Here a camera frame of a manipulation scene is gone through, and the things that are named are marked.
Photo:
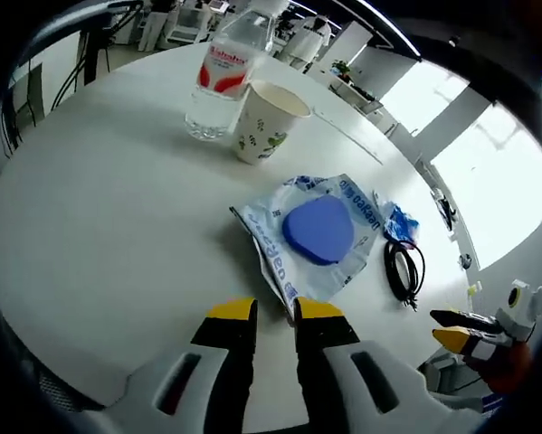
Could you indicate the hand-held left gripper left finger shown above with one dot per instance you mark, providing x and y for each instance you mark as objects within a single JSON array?
[{"x": 234, "y": 361}]

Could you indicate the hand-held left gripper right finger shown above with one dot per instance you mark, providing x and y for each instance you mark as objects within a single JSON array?
[{"x": 320, "y": 361}]

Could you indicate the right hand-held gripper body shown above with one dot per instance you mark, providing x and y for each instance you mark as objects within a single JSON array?
[{"x": 519, "y": 307}]

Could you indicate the blue wrapper piece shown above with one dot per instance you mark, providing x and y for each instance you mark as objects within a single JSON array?
[{"x": 402, "y": 221}]

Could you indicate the blue wet wipes packet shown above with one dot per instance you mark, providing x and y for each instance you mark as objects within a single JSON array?
[{"x": 270, "y": 217}]

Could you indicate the white leaf-print paper cup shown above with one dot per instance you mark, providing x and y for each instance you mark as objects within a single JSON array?
[{"x": 261, "y": 126}]

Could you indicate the clear plastic water bottle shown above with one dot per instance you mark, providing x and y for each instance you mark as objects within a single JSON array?
[{"x": 221, "y": 68}]

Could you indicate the person's right hand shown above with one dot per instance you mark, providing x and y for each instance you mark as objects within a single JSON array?
[{"x": 506, "y": 368}]

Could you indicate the small yellow cup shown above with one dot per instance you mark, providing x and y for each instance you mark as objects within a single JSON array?
[{"x": 474, "y": 290}]

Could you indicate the white table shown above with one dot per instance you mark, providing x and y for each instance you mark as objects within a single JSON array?
[{"x": 116, "y": 226}]

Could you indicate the grey office chair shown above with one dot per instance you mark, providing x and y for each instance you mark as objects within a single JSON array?
[{"x": 53, "y": 389}]

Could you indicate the white table power strip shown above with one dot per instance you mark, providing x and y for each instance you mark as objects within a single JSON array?
[{"x": 347, "y": 138}]

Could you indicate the green potted plant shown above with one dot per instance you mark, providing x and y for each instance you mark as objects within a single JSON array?
[{"x": 343, "y": 68}]

